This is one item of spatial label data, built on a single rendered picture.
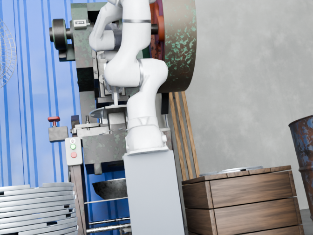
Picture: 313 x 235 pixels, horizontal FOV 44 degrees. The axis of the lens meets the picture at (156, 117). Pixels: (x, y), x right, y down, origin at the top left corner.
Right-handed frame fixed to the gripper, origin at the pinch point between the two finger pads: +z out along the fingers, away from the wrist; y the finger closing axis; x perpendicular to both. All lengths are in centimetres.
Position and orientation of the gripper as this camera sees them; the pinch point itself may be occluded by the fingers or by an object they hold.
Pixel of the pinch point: (115, 99)
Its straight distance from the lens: 204.6
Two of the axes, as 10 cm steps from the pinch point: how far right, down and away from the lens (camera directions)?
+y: 9.7, -0.8, 2.1
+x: -2.2, -2.1, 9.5
